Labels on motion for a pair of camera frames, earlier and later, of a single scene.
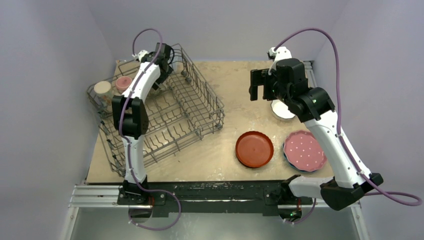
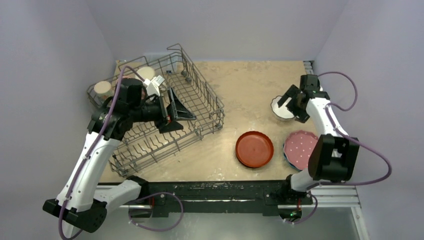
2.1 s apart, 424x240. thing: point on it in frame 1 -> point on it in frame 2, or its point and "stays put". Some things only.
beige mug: x=103 y=91 stays put
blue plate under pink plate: x=284 y=153 stays put
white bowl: x=280 y=109 stays put
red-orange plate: x=254 y=149 stays put
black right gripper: x=262 y=84 -> x=298 y=100
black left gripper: x=161 y=79 -> x=181 y=113
